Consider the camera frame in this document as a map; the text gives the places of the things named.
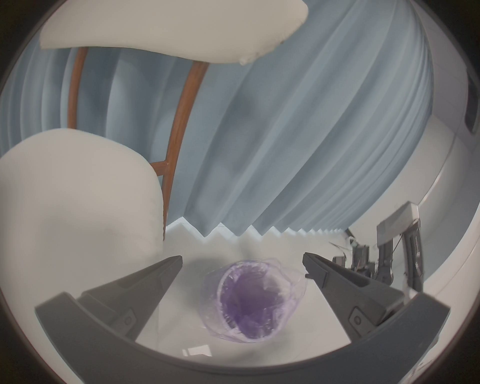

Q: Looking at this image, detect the blue-grey curtain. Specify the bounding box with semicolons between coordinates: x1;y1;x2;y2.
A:
7;0;436;238

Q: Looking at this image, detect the purple plastic bag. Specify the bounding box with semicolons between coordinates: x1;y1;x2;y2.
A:
200;258;308;343

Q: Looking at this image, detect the white trash bin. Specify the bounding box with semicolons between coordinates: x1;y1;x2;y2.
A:
210;262;299;340

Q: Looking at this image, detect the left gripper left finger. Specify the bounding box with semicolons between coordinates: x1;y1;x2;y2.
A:
77;255;184;341

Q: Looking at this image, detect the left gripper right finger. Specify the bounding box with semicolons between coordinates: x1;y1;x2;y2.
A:
302;252;406;343

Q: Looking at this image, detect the white cushioned wooden chair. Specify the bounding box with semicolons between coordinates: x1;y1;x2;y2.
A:
0;0;309;263

